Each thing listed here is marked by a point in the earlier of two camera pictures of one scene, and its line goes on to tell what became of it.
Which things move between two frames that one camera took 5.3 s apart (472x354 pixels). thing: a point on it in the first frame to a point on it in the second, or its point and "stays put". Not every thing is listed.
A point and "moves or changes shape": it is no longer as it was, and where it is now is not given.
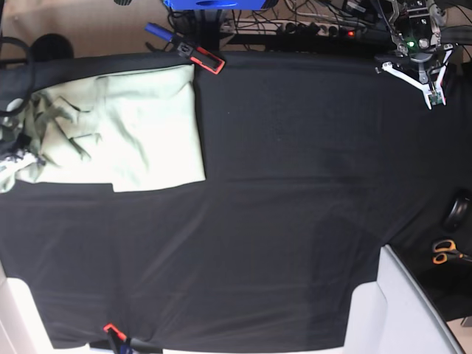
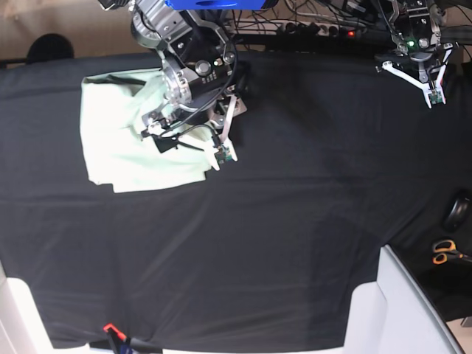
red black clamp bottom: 122,344 stays put
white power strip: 307,28 stays put
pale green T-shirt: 135,130 moves or changes shape
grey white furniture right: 397,315 stays put
